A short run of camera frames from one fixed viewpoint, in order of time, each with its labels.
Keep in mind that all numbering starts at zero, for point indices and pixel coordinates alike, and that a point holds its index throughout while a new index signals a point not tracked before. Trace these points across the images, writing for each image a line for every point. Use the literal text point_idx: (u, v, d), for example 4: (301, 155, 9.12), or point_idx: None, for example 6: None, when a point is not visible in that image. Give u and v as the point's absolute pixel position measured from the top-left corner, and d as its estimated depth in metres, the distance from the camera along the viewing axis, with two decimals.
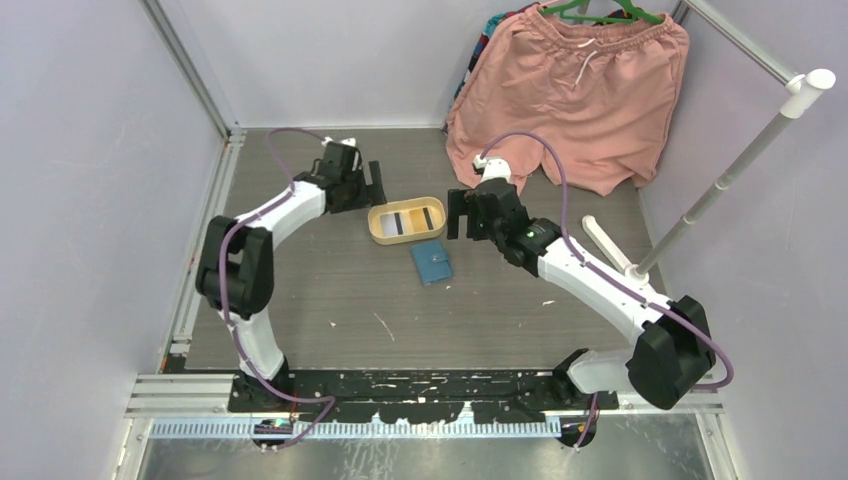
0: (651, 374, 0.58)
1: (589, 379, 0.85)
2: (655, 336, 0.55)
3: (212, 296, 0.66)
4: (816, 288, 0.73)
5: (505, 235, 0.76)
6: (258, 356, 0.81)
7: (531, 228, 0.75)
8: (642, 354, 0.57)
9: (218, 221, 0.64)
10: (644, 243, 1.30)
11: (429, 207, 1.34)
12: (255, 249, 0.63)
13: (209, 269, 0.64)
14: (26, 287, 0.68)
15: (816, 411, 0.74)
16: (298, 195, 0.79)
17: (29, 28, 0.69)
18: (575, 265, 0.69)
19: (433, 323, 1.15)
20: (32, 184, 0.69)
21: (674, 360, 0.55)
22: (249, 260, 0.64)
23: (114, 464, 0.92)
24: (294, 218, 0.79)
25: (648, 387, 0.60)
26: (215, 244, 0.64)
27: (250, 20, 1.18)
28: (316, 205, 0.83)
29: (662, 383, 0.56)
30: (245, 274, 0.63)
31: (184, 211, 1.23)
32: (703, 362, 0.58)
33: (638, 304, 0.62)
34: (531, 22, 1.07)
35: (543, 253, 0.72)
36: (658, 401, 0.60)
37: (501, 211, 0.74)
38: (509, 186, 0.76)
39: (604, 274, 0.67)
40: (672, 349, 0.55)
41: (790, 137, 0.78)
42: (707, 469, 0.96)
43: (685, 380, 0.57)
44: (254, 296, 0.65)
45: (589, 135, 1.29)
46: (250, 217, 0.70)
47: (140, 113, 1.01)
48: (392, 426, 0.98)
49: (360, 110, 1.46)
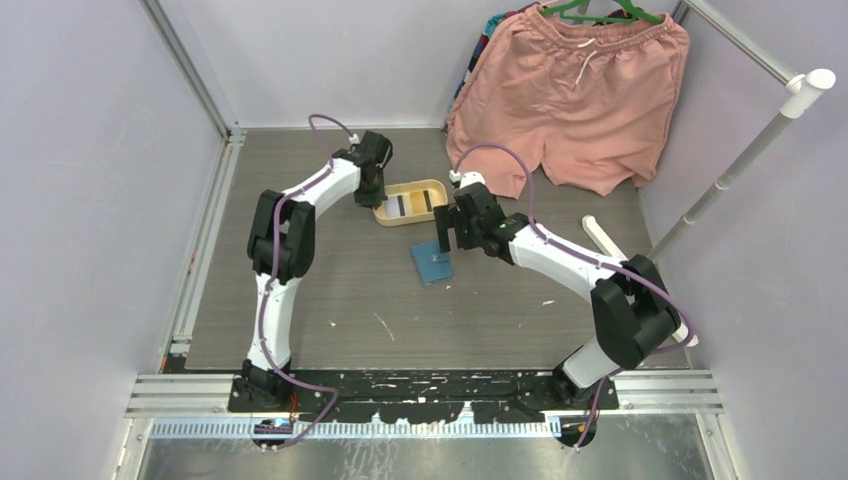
0: (613, 332, 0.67)
1: (583, 370, 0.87)
2: (606, 290, 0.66)
3: (259, 259, 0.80)
4: (817, 289, 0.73)
5: (482, 230, 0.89)
6: (274, 336, 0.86)
7: (505, 221, 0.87)
8: (600, 312, 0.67)
9: (268, 196, 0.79)
10: (644, 243, 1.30)
11: (429, 189, 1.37)
12: (299, 220, 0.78)
13: (259, 236, 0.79)
14: (26, 287, 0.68)
15: (817, 411, 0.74)
16: (337, 171, 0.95)
17: (30, 28, 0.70)
18: (540, 243, 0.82)
19: (434, 323, 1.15)
20: (32, 184, 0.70)
21: (628, 313, 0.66)
22: (296, 229, 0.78)
23: (114, 464, 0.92)
24: (335, 189, 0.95)
25: (617, 348, 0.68)
26: (265, 214, 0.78)
27: (251, 21, 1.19)
28: (351, 181, 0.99)
29: (621, 336, 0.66)
30: (292, 242, 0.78)
31: (184, 211, 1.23)
32: (662, 321, 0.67)
33: (593, 266, 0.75)
34: (531, 22, 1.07)
35: (513, 238, 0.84)
36: (626, 361, 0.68)
37: (477, 209, 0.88)
38: (483, 187, 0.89)
39: (564, 247, 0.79)
40: (624, 302, 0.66)
41: (791, 137, 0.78)
42: (707, 469, 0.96)
43: (645, 333, 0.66)
44: (298, 260, 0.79)
45: (589, 135, 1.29)
46: (296, 192, 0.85)
47: (140, 113, 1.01)
48: (392, 426, 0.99)
49: (361, 109, 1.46)
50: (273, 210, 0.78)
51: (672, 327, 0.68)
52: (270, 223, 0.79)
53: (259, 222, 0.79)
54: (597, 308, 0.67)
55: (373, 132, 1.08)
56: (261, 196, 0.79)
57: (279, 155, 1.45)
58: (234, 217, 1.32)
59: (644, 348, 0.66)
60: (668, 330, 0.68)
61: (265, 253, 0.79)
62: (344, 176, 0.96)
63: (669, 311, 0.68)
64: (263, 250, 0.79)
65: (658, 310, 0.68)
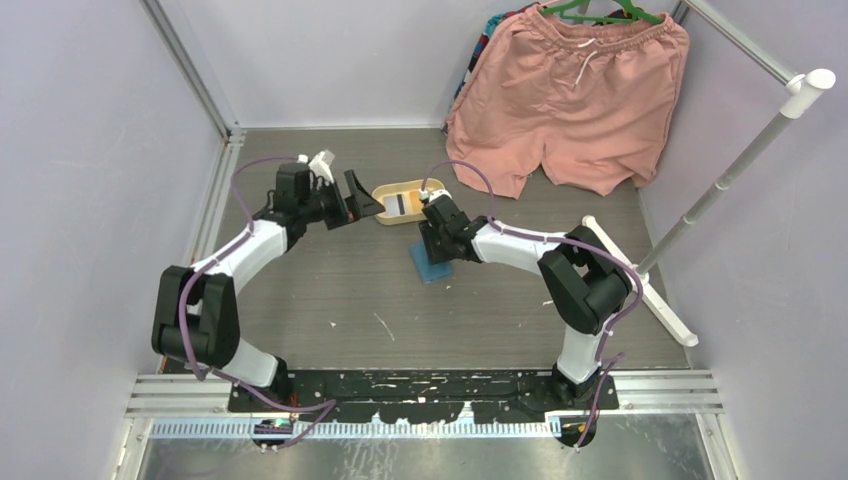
0: (567, 301, 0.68)
1: (571, 361, 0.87)
2: (552, 259, 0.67)
3: (174, 351, 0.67)
4: (816, 290, 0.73)
5: (449, 236, 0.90)
6: (245, 375, 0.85)
7: (468, 224, 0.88)
8: (550, 282, 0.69)
9: (172, 274, 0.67)
10: (643, 244, 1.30)
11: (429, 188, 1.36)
12: (211, 299, 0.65)
13: (165, 326, 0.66)
14: (27, 287, 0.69)
15: (817, 412, 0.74)
16: (256, 234, 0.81)
17: (29, 27, 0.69)
18: (495, 235, 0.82)
19: (434, 322, 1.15)
20: (33, 183, 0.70)
21: (576, 279, 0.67)
22: (208, 310, 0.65)
23: (114, 464, 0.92)
24: (254, 260, 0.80)
25: (572, 315, 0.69)
26: (170, 296, 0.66)
27: (250, 21, 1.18)
28: (276, 243, 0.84)
29: (573, 303, 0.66)
30: (206, 327, 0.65)
31: (184, 211, 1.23)
32: (614, 284, 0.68)
33: (540, 242, 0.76)
34: (531, 22, 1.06)
35: (474, 236, 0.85)
36: (586, 329, 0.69)
37: (441, 216, 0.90)
38: (449, 197, 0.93)
39: (515, 233, 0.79)
40: (570, 269, 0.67)
41: (791, 137, 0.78)
42: (708, 469, 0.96)
43: (597, 297, 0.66)
44: (217, 349, 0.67)
45: (589, 135, 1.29)
46: (207, 263, 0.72)
47: (140, 113, 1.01)
48: (392, 426, 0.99)
49: (360, 109, 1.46)
50: (181, 290, 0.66)
51: (625, 289, 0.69)
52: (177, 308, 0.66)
53: (162, 309, 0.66)
54: (547, 280, 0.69)
55: (284, 176, 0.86)
56: (164, 274, 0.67)
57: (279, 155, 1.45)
58: (233, 217, 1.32)
59: (597, 311, 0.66)
60: (620, 293, 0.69)
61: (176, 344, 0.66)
62: (266, 238, 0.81)
63: (619, 274, 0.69)
64: (171, 342, 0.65)
65: (606, 274, 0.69)
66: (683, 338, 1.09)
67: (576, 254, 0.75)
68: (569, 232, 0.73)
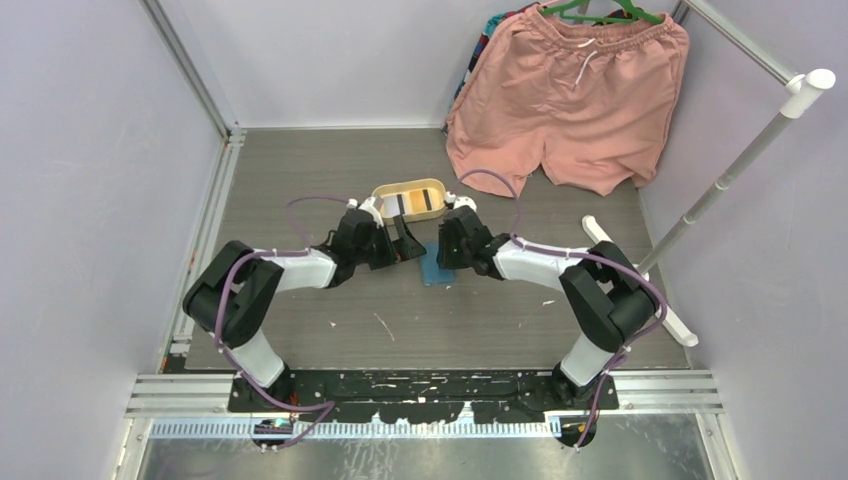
0: (592, 318, 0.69)
1: (580, 369, 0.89)
2: (575, 275, 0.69)
3: (198, 317, 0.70)
4: (816, 291, 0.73)
5: (470, 251, 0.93)
6: (251, 367, 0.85)
7: (491, 242, 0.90)
8: (573, 297, 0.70)
9: (234, 247, 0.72)
10: (643, 244, 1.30)
11: (428, 188, 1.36)
12: (259, 278, 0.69)
13: (205, 284, 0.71)
14: (27, 287, 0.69)
15: (817, 412, 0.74)
16: (312, 255, 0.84)
17: (29, 27, 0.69)
18: (517, 252, 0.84)
19: (434, 322, 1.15)
20: (33, 184, 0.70)
21: (601, 296, 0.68)
22: (250, 289, 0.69)
23: (114, 464, 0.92)
24: (301, 275, 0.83)
25: (597, 332, 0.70)
26: (223, 263, 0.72)
27: (250, 21, 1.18)
28: (323, 273, 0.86)
29: (598, 319, 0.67)
30: (240, 304, 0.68)
31: (184, 211, 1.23)
32: (640, 301, 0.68)
33: (562, 258, 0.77)
34: (531, 22, 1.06)
35: (496, 253, 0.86)
36: (611, 344, 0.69)
37: (464, 231, 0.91)
38: (470, 210, 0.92)
39: (537, 249, 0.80)
40: (594, 285, 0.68)
41: (791, 137, 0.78)
42: (707, 469, 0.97)
43: (623, 314, 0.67)
44: (236, 331, 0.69)
45: (589, 135, 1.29)
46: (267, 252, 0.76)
47: (140, 114, 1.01)
48: (392, 426, 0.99)
49: (360, 109, 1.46)
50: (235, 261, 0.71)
51: (652, 306, 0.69)
52: (224, 276, 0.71)
53: (212, 270, 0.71)
54: (570, 295, 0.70)
55: (350, 224, 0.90)
56: (227, 244, 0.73)
57: (279, 155, 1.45)
58: (233, 216, 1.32)
59: (623, 328, 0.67)
60: (647, 310, 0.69)
61: (204, 308, 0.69)
62: (319, 261, 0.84)
63: (645, 291, 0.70)
64: (201, 305, 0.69)
65: (631, 290, 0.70)
66: (683, 338, 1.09)
67: (601, 271, 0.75)
68: (593, 247, 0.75)
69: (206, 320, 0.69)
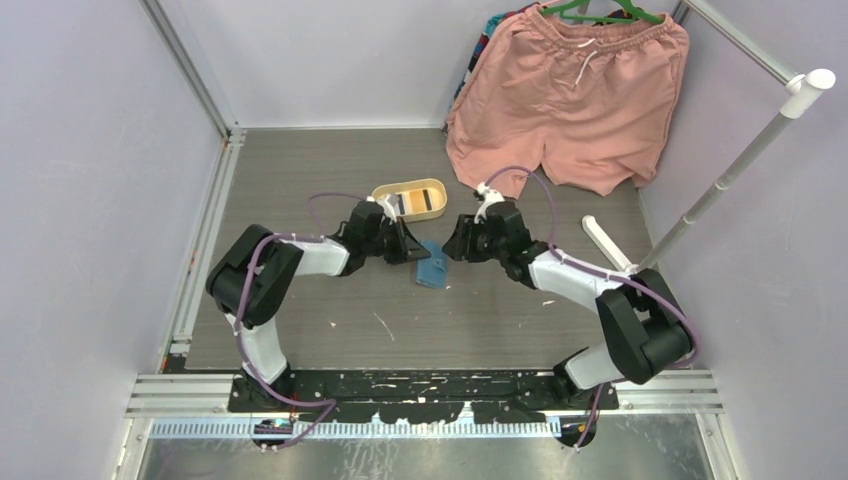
0: (623, 346, 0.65)
1: (585, 373, 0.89)
2: (615, 299, 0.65)
3: (221, 298, 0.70)
4: (816, 291, 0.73)
5: (508, 252, 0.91)
6: (258, 357, 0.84)
7: (529, 248, 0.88)
8: (605, 320, 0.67)
9: (256, 229, 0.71)
10: (643, 244, 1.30)
11: (429, 188, 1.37)
12: (282, 259, 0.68)
13: (228, 266, 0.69)
14: (26, 287, 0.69)
15: (817, 411, 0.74)
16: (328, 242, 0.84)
17: (29, 28, 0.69)
18: (555, 263, 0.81)
19: (435, 322, 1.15)
20: (33, 184, 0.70)
21: (637, 326, 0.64)
22: (272, 271, 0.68)
23: (114, 464, 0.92)
24: (314, 264, 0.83)
25: (625, 362, 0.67)
26: (246, 244, 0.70)
27: (250, 22, 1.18)
28: (339, 261, 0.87)
29: (632, 348, 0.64)
30: (262, 283, 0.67)
31: (184, 211, 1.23)
32: (675, 337, 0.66)
33: (601, 278, 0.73)
34: (531, 22, 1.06)
35: (532, 261, 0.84)
36: (637, 376, 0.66)
37: (506, 231, 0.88)
38: (518, 211, 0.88)
39: (577, 265, 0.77)
40: (632, 312, 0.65)
41: (791, 137, 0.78)
42: (707, 469, 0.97)
43: (656, 347, 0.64)
44: (258, 309, 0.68)
45: (589, 135, 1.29)
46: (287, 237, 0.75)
47: (140, 114, 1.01)
48: (392, 426, 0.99)
49: (360, 109, 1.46)
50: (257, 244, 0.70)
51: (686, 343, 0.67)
52: (246, 258, 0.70)
53: (234, 252, 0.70)
54: (603, 317, 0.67)
55: (362, 217, 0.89)
56: (248, 228, 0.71)
57: (279, 155, 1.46)
58: (233, 216, 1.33)
59: (653, 362, 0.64)
60: (681, 346, 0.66)
61: (226, 288, 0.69)
62: (335, 250, 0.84)
63: (681, 327, 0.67)
64: (225, 285, 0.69)
65: (669, 325, 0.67)
66: None
67: (638, 297, 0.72)
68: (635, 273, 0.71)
69: (228, 300, 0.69)
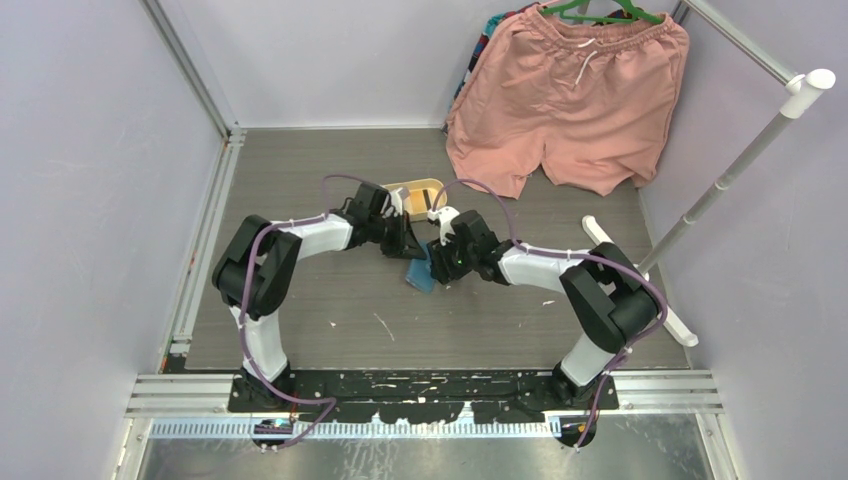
0: (592, 318, 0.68)
1: (581, 369, 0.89)
2: (575, 275, 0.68)
3: (226, 291, 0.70)
4: (817, 291, 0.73)
5: (477, 256, 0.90)
6: (260, 353, 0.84)
7: (496, 248, 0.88)
8: (574, 298, 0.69)
9: (253, 221, 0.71)
10: (642, 244, 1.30)
11: (428, 188, 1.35)
12: (282, 249, 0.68)
13: (231, 260, 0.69)
14: (25, 287, 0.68)
15: (818, 411, 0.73)
16: (328, 221, 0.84)
17: (29, 27, 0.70)
18: (522, 255, 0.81)
19: (434, 323, 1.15)
20: (33, 184, 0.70)
21: (600, 296, 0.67)
22: (274, 261, 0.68)
23: (114, 464, 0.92)
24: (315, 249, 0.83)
25: (599, 333, 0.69)
26: (246, 236, 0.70)
27: (250, 22, 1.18)
28: (341, 237, 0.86)
29: (598, 318, 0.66)
30: (265, 274, 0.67)
31: (184, 211, 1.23)
32: (640, 301, 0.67)
33: (563, 259, 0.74)
34: (531, 22, 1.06)
35: (501, 257, 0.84)
36: (611, 345, 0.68)
37: (471, 236, 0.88)
38: (478, 214, 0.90)
39: (540, 252, 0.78)
40: (594, 285, 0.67)
41: (792, 138, 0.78)
42: (707, 469, 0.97)
43: (623, 315, 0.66)
44: (264, 299, 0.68)
45: (589, 135, 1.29)
46: (286, 225, 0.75)
47: (140, 113, 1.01)
48: (392, 426, 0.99)
49: (360, 108, 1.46)
50: (254, 234, 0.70)
51: (654, 305, 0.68)
52: (247, 250, 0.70)
53: (235, 246, 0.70)
54: (570, 295, 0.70)
55: (372, 189, 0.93)
56: (244, 222, 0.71)
57: (279, 155, 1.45)
58: (233, 216, 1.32)
59: (622, 328, 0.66)
60: (649, 310, 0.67)
61: (232, 281, 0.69)
62: (337, 226, 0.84)
63: (647, 291, 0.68)
64: (231, 280, 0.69)
65: (633, 290, 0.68)
66: (683, 338, 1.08)
67: (603, 271, 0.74)
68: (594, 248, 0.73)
69: (234, 292, 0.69)
